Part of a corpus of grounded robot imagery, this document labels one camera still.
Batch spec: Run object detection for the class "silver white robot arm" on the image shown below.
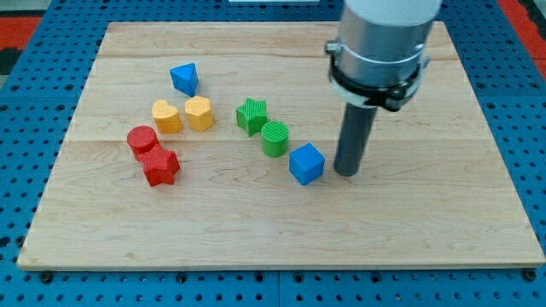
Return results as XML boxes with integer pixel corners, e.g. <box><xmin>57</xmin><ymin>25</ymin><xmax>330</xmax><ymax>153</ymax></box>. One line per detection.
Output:
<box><xmin>325</xmin><ymin>0</ymin><xmax>441</xmax><ymax>112</ymax></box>

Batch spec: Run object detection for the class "blue cube block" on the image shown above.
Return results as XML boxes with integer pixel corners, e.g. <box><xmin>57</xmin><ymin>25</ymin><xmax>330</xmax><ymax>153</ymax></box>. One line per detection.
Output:
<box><xmin>288</xmin><ymin>143</ymin><xmax>325</xmax><ymax>186</ymax></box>

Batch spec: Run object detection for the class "blue triangle block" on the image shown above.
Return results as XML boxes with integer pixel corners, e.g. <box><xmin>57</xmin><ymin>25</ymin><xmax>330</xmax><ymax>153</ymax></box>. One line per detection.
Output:
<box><xmin>170</xmin><ymin>63</ymin><xmax>199</xmax><ymax>97</ymax></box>

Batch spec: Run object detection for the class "green cylinder block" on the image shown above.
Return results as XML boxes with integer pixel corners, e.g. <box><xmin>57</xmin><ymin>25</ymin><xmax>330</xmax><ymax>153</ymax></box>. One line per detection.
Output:
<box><xmin>261</xmin><ymin>121</ymin><xmax>289</xmax><ymax>158</ymax></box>

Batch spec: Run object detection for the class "green star block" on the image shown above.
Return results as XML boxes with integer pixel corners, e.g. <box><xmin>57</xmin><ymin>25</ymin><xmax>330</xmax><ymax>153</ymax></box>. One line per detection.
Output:
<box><xmin>235</xmin><ymin>97</ymin><xmax>268</xmax><ymax>136</ymax></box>

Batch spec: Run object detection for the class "light wooden board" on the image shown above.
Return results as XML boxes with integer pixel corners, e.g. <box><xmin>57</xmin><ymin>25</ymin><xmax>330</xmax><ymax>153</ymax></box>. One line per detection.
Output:
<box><xmin>18</xmin><ymin>22</ymin><xmax>545</xmax><ymax>271</ymax></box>

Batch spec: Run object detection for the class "yellow hexagon block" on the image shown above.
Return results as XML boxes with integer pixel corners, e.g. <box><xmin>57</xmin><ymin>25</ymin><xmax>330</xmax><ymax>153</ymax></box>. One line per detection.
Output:
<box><xmin>184</xmin><ymin>96</ymin><xmax>214</xmax><ymax>131</ymax></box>

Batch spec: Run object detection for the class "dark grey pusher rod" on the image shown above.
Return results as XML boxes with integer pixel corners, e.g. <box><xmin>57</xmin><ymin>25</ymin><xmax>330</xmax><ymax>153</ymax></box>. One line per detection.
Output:
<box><xmin>334</xmin><ymin>104</ymin><xmax>377</xmax><ymax>177</ymax></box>

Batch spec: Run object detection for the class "yellow heart block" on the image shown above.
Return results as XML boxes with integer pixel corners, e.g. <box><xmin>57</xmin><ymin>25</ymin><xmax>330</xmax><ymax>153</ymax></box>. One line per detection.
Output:
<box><xmin>151</xmin><ymin>100</ymin><xmax>183</xmax><ymax>134</ymax></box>

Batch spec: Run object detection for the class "red star block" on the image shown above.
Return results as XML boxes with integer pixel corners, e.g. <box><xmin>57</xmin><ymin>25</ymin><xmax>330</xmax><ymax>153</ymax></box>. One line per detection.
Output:
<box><xmin>137</xmin><ymin>144</ymin><xmax>180</xmax><ymax>187</ymax></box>

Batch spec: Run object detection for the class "red cylinder block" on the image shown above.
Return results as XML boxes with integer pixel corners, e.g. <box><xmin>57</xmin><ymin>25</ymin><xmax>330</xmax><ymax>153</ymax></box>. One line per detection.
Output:
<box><xmin>126</xmin><ymin>125</ymin><xmax>159</xmax><ymax>159</ymax></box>

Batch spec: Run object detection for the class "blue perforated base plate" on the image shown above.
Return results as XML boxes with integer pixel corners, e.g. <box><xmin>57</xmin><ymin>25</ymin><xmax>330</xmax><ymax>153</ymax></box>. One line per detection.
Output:
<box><xmin>1</xmin><ymin>0</ymin><xmax>545</xmax><ymax>306</ymax></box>

